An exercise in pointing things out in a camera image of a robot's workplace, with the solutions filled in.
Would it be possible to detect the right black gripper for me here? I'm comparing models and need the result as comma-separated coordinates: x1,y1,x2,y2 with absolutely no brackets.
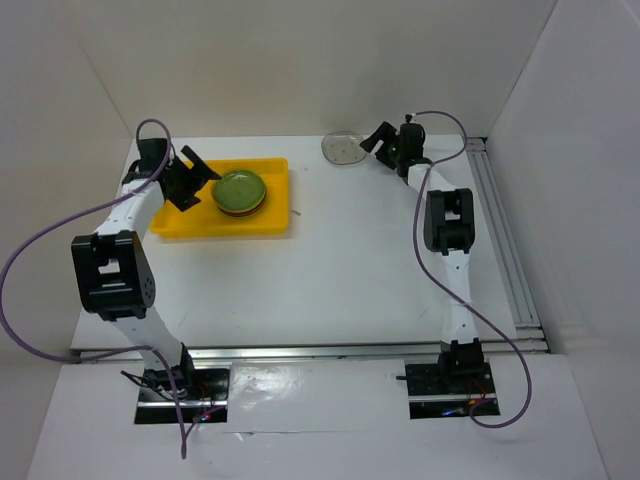
359,123,403,172

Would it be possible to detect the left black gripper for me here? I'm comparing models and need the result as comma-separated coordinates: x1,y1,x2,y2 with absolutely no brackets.
164,146,220,212

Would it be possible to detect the clear smoky dish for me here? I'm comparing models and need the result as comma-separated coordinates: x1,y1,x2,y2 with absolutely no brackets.
321,131,367,166
212,169,267,213

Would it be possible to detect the black plate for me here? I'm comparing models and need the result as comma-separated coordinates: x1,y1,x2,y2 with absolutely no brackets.
219,204,263,218

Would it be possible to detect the green plate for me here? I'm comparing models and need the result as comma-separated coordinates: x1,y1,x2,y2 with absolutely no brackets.
212,184,267,211

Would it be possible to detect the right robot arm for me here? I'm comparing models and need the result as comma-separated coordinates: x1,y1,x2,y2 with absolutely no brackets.
360,119,484,393

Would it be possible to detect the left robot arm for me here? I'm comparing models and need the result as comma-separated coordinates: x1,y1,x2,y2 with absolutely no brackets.
71,138,220,399

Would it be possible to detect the yellow plastic bin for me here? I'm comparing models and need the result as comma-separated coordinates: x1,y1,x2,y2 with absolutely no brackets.
150,157,290,239

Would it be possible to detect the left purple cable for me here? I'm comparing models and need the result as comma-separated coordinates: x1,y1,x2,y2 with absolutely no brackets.
0,118,189,460

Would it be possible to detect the aluminium rail front edge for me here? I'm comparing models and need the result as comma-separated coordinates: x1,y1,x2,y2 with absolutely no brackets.
80,337,549,362

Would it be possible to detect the aluminium rail right side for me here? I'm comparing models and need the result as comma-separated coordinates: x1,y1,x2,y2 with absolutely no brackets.
466,137,549,354

